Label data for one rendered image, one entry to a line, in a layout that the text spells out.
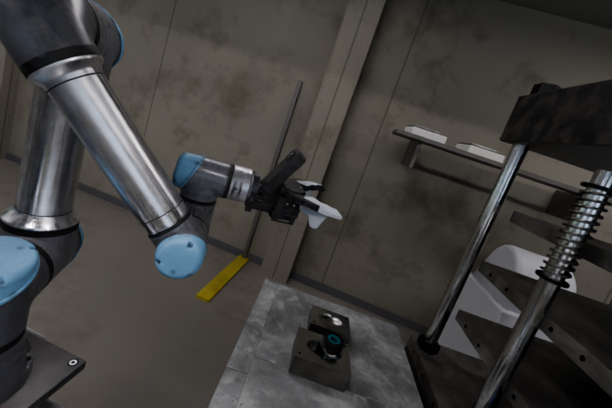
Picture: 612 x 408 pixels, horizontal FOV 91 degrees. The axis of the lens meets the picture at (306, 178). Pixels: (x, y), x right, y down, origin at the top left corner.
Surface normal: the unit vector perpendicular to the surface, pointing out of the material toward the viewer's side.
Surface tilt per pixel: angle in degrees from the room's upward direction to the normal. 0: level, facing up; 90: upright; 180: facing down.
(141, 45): 90
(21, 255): 7
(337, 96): 90
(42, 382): 0
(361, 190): 90
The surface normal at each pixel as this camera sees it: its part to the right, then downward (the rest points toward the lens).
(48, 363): 0.32, -0.93
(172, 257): 0.24, 0.26
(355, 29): -0.18, 0.12
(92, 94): 0.64, 0.01
